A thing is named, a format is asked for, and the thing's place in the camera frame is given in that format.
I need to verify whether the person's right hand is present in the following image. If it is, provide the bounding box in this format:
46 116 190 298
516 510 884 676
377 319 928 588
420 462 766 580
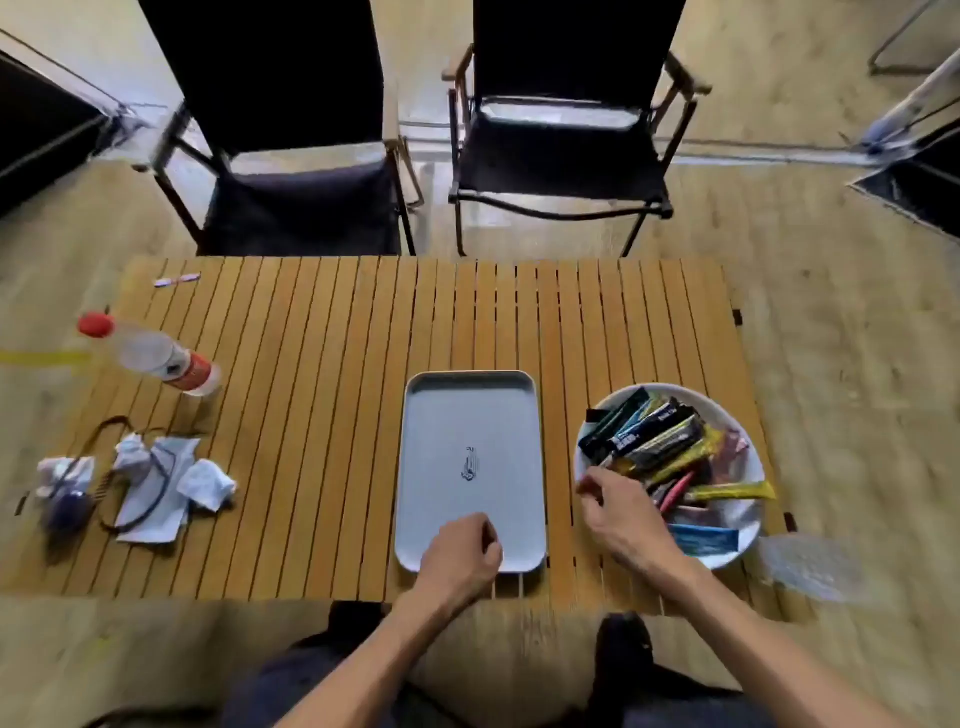
575 465 697 592

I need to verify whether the person's left hand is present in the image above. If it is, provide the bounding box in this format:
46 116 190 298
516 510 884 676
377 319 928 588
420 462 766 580
414 512 505 621

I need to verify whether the pile of sachets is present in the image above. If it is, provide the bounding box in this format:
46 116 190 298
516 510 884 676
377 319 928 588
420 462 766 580
577 386 778 558

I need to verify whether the grey rectangular tray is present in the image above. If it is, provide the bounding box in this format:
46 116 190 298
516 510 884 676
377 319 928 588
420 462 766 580
393 369 549 575

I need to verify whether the person's right forearm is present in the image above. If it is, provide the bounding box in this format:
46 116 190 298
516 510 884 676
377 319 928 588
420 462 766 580
652 558 931 728

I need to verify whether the person's left forearm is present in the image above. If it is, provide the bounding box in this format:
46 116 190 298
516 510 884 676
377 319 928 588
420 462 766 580
273 592 481 728

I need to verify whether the person's right leg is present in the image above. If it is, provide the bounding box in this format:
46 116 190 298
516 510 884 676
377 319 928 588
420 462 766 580
588 611 778 728

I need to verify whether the person's leg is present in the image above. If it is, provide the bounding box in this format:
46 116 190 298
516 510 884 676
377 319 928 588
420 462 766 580
588 611 778 728
221 599 451 728

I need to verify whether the person's left leg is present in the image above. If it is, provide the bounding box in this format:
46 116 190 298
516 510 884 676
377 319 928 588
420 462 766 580
221 599 451 728

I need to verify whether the white round bowl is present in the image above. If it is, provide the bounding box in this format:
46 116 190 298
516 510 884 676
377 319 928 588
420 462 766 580
573 383 766 571

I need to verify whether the clear patterned glass cup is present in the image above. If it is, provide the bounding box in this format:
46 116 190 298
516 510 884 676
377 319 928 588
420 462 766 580
757 532 864 605

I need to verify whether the clear bottle with red cap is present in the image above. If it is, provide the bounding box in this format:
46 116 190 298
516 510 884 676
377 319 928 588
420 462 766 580
77 311 224 399

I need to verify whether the dark blue round object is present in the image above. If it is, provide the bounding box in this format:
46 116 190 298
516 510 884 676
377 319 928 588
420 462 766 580
43 483 97 538

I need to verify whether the black fabric backdrop panel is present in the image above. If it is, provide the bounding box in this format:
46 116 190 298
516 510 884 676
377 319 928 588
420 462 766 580
0 48 121 219
847 119 960 241

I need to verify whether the black folding chair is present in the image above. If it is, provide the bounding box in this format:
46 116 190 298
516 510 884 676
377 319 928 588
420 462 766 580
442 0 712 258
137 0 425 258

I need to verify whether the thin black cord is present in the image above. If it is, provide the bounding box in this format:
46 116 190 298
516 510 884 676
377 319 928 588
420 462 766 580
14 416 181 535

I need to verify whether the white metal frame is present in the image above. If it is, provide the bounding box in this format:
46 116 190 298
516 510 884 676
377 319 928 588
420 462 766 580
854 44 960 155

